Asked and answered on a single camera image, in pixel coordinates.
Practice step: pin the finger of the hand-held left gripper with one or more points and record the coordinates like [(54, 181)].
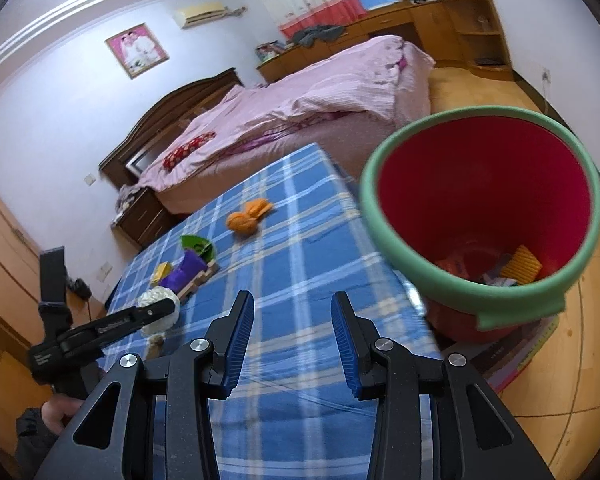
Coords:
[(140, 321)]

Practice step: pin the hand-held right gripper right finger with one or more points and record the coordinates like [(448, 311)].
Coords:
[(344, 345)]

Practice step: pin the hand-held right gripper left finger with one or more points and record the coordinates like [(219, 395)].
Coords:
[(240, 340)]

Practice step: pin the red bucket with green rim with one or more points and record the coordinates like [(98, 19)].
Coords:
[(480, 185)]

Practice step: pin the person's left forearm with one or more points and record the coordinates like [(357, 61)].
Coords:
[(35, 440)]

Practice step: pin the person's left hand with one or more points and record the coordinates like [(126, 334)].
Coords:
[(60, 412)]

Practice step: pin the small brown scrap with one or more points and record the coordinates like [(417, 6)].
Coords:
[(156, 346)]

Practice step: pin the small yellow box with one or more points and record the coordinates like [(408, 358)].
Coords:
[(161, 274)]

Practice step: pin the purple box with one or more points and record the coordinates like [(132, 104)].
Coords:
[(185, 272)]

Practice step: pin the black charger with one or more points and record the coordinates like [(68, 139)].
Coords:
[(80, 288)]

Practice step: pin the wooden block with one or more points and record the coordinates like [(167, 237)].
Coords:
[(202, 280)]

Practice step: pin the blue plaid cloth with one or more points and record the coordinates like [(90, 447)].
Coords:
[(280, 280)]

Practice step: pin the green paper wrapper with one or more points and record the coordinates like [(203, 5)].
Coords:
[(197, 246)]

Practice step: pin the dark wooden nightstand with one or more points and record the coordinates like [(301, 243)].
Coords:
[(142, 220)]

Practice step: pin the pale cloth bundle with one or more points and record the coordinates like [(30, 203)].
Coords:
[(127, 202)]

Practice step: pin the framed board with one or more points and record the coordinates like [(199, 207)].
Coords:
[(140, 160)]

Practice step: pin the patterned floor mat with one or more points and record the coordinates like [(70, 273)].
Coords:
[(520, 355)]

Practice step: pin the red patterned pillow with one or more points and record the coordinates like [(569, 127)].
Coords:
[(187, 150)]

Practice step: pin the dark wooden headboard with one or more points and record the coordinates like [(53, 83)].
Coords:
[(150, 125)]

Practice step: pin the bed with pink quilt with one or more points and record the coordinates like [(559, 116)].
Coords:
[(290, 105)]

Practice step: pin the framed wedding photo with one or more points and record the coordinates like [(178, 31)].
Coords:
[(136, 50)]

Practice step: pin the small photo frames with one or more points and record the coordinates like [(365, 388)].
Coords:
[(270, 50)]

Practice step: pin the grey clothes heap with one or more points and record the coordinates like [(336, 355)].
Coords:
[(317, 35)]

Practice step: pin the wooden desk cabinet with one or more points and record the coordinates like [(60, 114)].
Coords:
[(430, 22)]

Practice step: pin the drinking glass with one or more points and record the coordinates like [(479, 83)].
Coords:
[(482, 22)]

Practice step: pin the white wall switch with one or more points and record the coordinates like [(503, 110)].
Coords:
[(89, 179)]

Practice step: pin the wall air conditioner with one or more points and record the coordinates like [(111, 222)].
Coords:
[(201, 15)]

